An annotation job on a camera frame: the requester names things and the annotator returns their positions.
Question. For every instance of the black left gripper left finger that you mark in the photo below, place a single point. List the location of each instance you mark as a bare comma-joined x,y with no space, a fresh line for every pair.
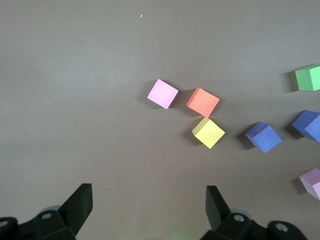
72,215

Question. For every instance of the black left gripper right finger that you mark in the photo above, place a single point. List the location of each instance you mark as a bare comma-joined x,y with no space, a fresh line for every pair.
220,220

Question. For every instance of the purple foam cube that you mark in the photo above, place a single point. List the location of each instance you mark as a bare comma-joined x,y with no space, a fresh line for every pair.
306,125
263,137

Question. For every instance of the pink foam cube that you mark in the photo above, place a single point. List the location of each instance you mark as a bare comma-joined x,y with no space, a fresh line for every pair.
162,93
312,181

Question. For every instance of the green foam cube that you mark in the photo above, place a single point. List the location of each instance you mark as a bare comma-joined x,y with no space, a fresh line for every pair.
307,78

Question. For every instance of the yellow foam cube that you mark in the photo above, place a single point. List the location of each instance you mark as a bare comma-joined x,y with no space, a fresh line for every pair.
208,133

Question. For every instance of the brown table cover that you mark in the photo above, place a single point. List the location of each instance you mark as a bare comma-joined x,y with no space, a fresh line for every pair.
75,100

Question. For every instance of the orange foam cube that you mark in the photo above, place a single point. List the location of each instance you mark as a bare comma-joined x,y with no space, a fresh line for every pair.
203,102

